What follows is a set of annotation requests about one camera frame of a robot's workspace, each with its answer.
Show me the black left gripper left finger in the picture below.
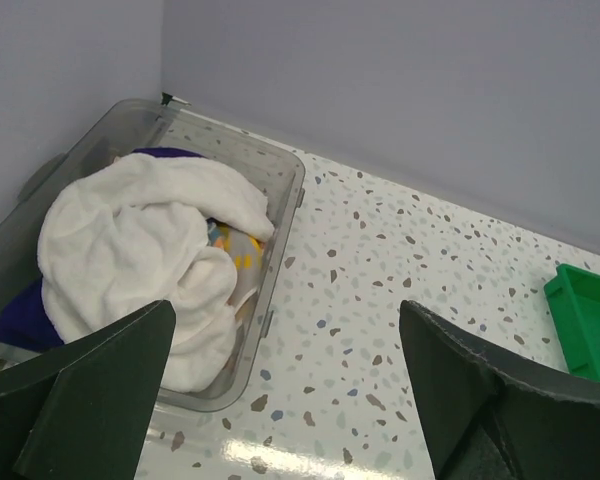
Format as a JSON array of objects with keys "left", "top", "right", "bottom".
[{"left": 0, "top": 301, "right": 175, "bottom": 479}]

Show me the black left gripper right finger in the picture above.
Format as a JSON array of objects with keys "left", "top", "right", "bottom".
[{"left": 399, "top": 301, "right": 600, "bottom": 479}]

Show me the white towel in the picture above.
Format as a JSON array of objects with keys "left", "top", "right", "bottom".
[{"left": 37, "top": 153, "right": 274, "bottom": 393}]

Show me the purple towel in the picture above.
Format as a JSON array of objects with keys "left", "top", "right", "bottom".
[{"left": 0, "top": 147, "right": 208, "bottom": 352}]

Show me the green plastic tray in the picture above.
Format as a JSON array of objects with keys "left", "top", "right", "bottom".
[{"left": 544, "top": 264, "right": 600, "bottom": 382}]

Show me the clear grey plastic bin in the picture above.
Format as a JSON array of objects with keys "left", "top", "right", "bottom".
[{"left": 0, "top": 100, "right": 305, "bottom": 412}]

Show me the colourful patterned towel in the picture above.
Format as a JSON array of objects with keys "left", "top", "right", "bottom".
[{"left": 207, "top": 219, "right": 264, "bottom": 313}]

